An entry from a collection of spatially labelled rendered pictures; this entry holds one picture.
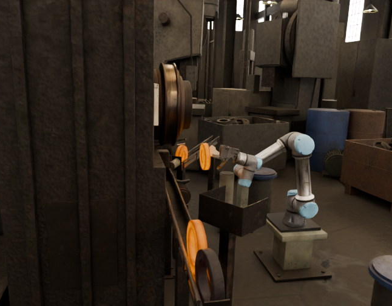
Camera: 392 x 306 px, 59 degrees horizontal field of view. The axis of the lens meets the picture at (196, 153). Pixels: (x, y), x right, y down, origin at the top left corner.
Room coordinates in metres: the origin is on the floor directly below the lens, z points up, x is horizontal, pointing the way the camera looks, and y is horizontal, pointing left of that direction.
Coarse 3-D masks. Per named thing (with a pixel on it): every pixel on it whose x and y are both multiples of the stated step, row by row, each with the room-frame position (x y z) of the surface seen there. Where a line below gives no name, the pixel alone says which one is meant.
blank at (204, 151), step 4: (204, 144) 1.96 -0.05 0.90; (208, 144) 1.96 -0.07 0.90; (200, 148) 2.03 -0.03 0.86; (204, 148) 1.93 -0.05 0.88; (208, 148) 1.93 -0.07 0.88; (200, 152) 2.03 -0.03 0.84; (204, 152) 1.92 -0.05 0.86; (208, 152) 1.92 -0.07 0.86; (200, 156) 2.03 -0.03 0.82; (204, 156) 1.91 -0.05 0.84; (208, 156) 1.91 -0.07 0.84; (200, 160) 2.02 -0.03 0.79; (204, 160) 1.91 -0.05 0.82; (208, 160) 1.91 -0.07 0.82; (200, 164) 2.02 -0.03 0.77; (204, 164) 1.91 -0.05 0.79; (208, 164) 1.91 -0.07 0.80; (204, 168) 1.93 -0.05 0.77; (208, 168) 1.94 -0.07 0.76
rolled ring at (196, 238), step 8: (192, 224) 1.12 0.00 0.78; (200, 224) 1.11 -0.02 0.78; (192, 232) 1.18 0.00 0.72; (200, 232) 1.08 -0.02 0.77; (192, 240) 1.19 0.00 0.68; (200, 240) 1.06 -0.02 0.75; (192, 248) 1.18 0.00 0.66; (200, 248) 1.04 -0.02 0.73; (192, 256) 1.16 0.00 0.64; (192, 264) 1.11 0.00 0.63; (192, 272) 1.10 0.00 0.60
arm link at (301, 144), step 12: (288, 144) 2.14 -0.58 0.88; (300, 144) 2.02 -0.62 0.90; (312, 144) 2.04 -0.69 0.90; (300, 156) 2.04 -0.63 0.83; (300, 168) 2.06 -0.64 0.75; (300, 180) 2.07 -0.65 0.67; (300, 192) 2.08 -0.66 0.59; (300, 204) 2.07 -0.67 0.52; (312, 204) 2.04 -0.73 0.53; (312, 216) 2.05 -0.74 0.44
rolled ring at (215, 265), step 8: (208, 248) 0.97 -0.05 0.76; (200, 256) 0.97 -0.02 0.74; (208, 256) 0.92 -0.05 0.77; (216, 256) 0.92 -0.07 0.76; (200, 264) 1.00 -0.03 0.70; (208, 264) 0.90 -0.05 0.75; (216, 264) 0.90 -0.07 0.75; (200, 272) 1.00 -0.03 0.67; (208, 272) 0.90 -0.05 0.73; (216, 272) 0.88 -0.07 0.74; (200, 280) 0.99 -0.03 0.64; (216, 280) 0.87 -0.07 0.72; (200, 288) 0.98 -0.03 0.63; (208, 288) 0.98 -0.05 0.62; (216, 288) 0.86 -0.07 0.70; (224, 288) 0.86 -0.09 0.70; (200, 296) 0.96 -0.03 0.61; (208, 296) 0.95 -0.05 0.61; (216, 296) 0.85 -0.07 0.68; (224, 296) 0.86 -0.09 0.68
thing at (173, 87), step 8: (168, 64) 1.99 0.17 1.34; (168, 72) 1.87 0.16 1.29; (176, 72) 1.87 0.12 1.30; (168, 80) 1.83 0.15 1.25; (176, 80) 1.84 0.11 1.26; (168, 88) 1.81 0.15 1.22; (176, 88) 1.81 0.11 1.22; (168, 96) 1.79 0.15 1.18; (176, 96) 1.80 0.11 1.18; (168, 104) 1.78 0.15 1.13; (176, 104) 1.79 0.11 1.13; (168, 112) 1.78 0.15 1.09; (176, 112) 1.79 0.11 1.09; (168, 120) 1.79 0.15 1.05; (176, 120) 1.80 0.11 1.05; (168, 128) 1.81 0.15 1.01; (176, 128) 1.82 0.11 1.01; (168, 136) 1.84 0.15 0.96; (176, 136) 1.84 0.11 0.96
